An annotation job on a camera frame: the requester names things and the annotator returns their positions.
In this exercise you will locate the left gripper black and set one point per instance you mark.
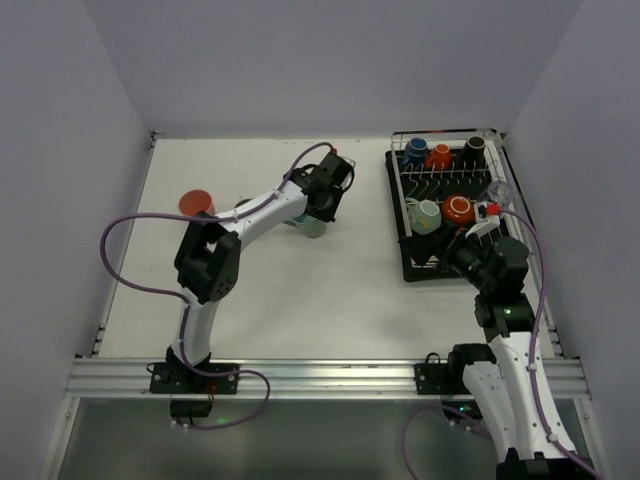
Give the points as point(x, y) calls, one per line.
point(314, 213)

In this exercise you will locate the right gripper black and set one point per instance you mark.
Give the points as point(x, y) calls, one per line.
point(447, 242)

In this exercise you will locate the pale green mug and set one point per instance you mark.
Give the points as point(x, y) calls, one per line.
point(424, 216)
point(307, 225)

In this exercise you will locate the steel cup with cork base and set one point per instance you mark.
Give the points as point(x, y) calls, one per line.
point(242, 202)

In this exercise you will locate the pink plastic cup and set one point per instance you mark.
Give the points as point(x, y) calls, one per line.
point(196, 201)

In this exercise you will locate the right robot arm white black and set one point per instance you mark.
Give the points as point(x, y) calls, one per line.
point(505, 375)

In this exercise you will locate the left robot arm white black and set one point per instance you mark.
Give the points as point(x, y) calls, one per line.
point(208, 259)

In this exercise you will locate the red glazed round cup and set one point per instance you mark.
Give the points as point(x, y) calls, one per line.
point(458, 210)

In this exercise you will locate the black drip tray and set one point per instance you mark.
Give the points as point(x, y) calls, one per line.
point(422, 183)

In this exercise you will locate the orange cup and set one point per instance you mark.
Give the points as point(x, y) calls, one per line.
point(440, 158)

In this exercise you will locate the blue cup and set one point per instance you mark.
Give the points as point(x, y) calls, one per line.
point(415, 152)

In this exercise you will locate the clear glass cup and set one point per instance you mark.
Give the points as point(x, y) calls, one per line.
point(498, 192)

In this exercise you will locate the black cup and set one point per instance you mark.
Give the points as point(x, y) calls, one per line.
point(473, 150)

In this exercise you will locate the wire dish rack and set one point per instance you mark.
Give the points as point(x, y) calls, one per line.
point(455, 139)

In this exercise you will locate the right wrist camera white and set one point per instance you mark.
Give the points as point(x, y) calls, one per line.
point(487, 219)

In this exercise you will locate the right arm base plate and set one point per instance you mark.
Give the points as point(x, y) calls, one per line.
point(432, 376)

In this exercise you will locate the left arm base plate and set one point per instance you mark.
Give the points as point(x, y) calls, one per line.
point(176, 379)

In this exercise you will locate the aluminium mounting rail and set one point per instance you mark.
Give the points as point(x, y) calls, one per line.
point(124, 378)

